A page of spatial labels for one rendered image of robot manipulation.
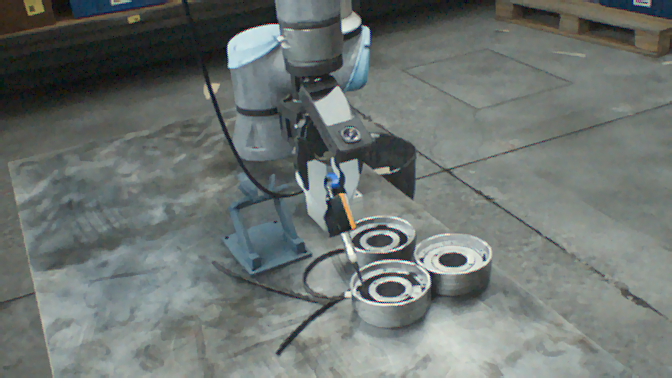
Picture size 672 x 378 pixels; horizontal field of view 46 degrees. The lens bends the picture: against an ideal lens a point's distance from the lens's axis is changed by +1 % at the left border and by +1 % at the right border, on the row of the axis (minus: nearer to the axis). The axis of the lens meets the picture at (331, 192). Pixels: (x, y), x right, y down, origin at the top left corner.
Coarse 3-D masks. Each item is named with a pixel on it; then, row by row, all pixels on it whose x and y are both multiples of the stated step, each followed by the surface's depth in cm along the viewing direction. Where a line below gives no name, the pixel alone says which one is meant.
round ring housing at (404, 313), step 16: (368, 272) 107; (416, 272) 106; (352, 288) 102; (384, 288) 105; (400, 288) 105; (352, 304) 103; (368, 304) 99; (384, 304) 98; (400, 304) 98; (416, 304) 99; (368, 320) 101; (384, 320) 99; (400, 320) 99; (416, 320) 101
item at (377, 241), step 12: (384, 216) 118; (360, 228) 118; (396, 228) 117; (408, 228) 116; (360, 240) 115; (372, 240) 116; (384, 240) 117; (396, 240) 114; (408, 240) 113; (360, 252) 110; (372, 252) 109; (384, 252) 109; (396, 252) 110; (408, 252) 111; (360, 264) 111
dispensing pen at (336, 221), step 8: (328, 184) 103; (328, 192) 103; (328, 200) 101; (336, 200) 101; (328, 208) 102; (336, 208) 101; (328, 216) 102; (336, 216) 100; (344, 216) 101; (328, 224) 103; (336, 224) 101; (344, 224) 101; (328, 232) 104; (336, 232) 101; (344, 232) 101; (344, 240) 102; (352, 240) 102; (344, 248) 102; (352, 248) 102; (352, 256) 102; (360, 280) 102
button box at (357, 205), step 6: (336, 192) 125; (306, 198) 128; (354, 198) 124; (360, 198) 124; (354, 204) 124; (360, 204) 124; (312, 210) 127; (354, 210) 124; (360, 210) 125; (312, 216) 128; (318, 216) 125; (354, 216) 125; (360, 216) 125; (318, 222) 125; (324, 222) 123; (324, 228) 124
